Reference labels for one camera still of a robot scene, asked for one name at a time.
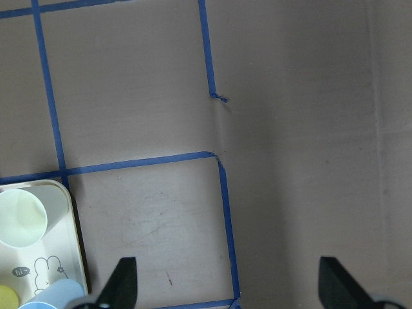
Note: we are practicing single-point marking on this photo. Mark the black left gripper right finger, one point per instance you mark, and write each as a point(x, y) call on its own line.
point(337, 288)

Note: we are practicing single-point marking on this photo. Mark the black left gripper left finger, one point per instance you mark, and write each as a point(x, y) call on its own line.
point(121, 289)

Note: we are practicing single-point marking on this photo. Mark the light blue cup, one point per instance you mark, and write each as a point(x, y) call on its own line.
point(58, 295)

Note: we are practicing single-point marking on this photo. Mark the yellow cup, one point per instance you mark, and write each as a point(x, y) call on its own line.
point(8, 298)

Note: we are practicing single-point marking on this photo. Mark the cream bunny tray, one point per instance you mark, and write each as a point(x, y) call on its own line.
point(29, 271)

